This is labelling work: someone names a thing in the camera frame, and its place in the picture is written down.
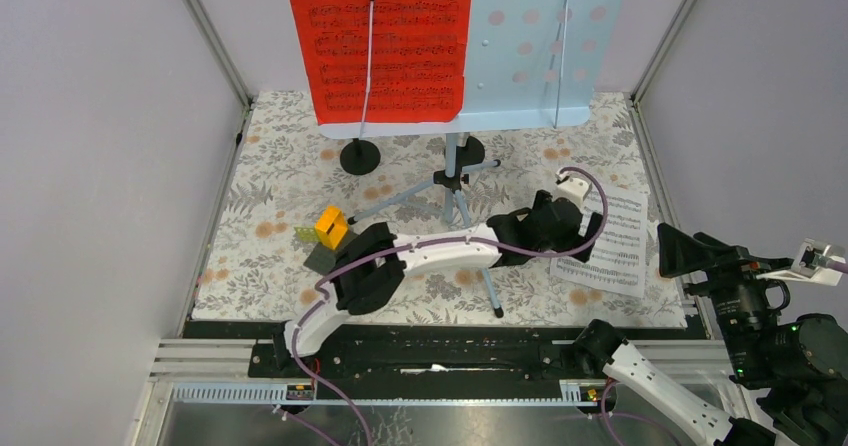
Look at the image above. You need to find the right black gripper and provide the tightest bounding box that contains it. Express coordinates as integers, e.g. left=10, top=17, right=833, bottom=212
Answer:
left=654, top=218, right=793, bottom=378

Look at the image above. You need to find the white sheet music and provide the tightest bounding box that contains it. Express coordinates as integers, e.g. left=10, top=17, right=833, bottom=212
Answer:
left=550, top=185, right=648, bottom=298

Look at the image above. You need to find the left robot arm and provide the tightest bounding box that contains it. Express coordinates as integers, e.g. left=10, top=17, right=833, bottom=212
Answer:
left=271, top=190, right=609, bottom=377

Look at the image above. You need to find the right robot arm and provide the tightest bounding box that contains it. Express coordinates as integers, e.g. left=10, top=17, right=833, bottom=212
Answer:
left=573, top=223, right=847, bottom=445

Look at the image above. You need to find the light blue music stand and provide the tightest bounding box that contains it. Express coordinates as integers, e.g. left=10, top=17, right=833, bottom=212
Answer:
left=317, top=0, right=636, bottom=320

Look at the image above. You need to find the red sheet music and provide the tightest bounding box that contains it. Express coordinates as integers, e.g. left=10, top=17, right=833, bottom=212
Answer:
left=289, top=0, right=471, bottom=125

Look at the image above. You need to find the orange toy block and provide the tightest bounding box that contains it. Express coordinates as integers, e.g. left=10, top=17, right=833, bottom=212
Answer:
left=314, top=205, right=349, bottom=251

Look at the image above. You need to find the dark grey building baseplate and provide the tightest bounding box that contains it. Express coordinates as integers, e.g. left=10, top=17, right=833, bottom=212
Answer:
left=303, top=231, right=358, bottom=276

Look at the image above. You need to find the yellow-green transparent piece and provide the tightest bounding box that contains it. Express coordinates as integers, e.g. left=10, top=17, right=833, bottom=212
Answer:
left=294, top=227, right=320, bottom=243

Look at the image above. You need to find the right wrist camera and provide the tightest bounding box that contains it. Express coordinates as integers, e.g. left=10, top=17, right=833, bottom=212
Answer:
left=756, top=238, right=847, bottom=287

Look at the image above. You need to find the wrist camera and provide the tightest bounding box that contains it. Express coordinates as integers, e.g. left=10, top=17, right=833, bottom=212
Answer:
left=756, top=238, right=847, bottom=287
left=556, top=171, right=593, bottom=209

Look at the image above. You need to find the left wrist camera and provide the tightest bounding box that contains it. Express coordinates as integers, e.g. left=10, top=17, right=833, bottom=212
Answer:
left=556, top=171, right=593, bottom=209

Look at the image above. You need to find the grey cable duct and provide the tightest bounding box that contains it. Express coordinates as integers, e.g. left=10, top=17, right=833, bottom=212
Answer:
left=173, top=381, right=601, bottom=407

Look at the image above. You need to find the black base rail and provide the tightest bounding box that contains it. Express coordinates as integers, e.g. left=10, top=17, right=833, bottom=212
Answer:
left=248, top=322, right=707, bottom=405

